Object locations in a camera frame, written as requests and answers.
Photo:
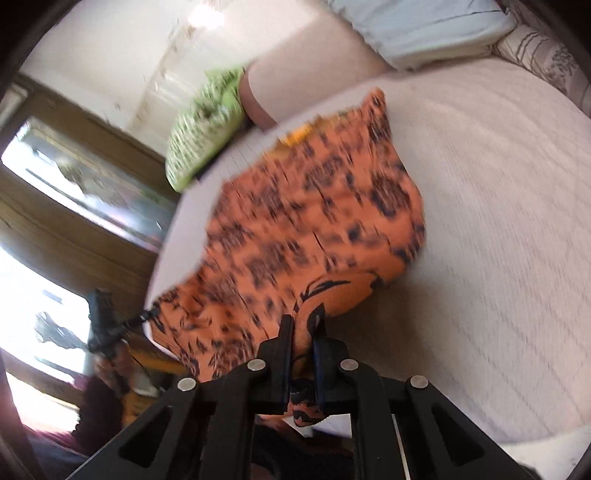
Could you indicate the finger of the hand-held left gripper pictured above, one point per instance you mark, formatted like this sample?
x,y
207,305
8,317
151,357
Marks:
x,y
141,318

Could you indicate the green checked pillow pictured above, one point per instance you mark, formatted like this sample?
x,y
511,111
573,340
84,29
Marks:
x,y
203,129

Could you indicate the orange floral small garment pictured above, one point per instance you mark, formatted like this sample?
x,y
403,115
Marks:
x,y
300,207

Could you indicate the striped floral cushion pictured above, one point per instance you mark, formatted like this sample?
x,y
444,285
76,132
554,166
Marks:
x,y
540,60

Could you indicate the leaded glass door pane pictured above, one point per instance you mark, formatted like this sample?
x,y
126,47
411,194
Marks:
x,y
83,180

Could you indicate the pink quilted bed mattress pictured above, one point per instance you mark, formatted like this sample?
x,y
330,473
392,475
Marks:
x,y
485,230

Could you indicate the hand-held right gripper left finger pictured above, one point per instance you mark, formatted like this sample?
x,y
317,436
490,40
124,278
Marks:
x,y
281,353

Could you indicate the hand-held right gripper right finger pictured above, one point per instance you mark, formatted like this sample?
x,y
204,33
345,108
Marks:
x,y
319,367

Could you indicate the person's left hand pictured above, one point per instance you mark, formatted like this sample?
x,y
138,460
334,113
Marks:
x,y
113,369

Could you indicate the light blue pillow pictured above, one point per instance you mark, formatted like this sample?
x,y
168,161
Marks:
x,y
425,27

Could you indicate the pink bolster cushion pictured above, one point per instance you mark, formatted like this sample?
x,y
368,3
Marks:
x,y
304,60

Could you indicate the door side glass panel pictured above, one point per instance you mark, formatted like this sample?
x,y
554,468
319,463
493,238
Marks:
x,y
32,314

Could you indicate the brown wooden door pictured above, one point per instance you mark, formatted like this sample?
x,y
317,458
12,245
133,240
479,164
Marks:
x,y
55,240

